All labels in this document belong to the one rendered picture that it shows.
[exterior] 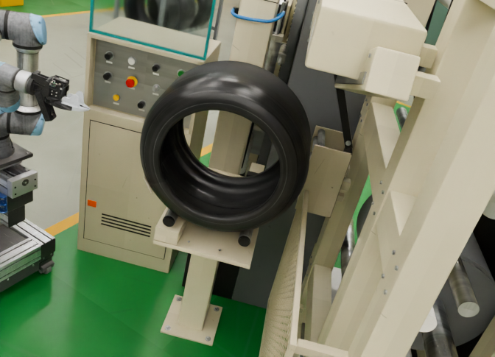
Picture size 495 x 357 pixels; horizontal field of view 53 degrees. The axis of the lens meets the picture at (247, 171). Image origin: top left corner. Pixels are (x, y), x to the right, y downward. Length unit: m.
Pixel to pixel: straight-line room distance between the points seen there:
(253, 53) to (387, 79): 0.84
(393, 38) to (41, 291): 2.18
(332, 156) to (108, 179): 1.27
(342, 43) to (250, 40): 0.71
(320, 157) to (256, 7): 0.60
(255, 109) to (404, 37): 0.52
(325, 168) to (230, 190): 0.39
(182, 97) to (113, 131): 1.03
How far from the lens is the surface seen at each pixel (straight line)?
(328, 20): 1.19
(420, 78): 1.23
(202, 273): 2.40
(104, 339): 2.59
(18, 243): 2.79
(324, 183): 1.97
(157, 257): 2.89
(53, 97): 1.85
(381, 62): 1.12
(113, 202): 2.76
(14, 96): 1.97
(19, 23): 2.24
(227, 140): 2.00
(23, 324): 2.68
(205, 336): 2.64
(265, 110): 1.52
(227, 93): 1.52
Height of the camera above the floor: 1.97
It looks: 29 degrees down
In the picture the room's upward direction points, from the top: 14 degrees clockwise
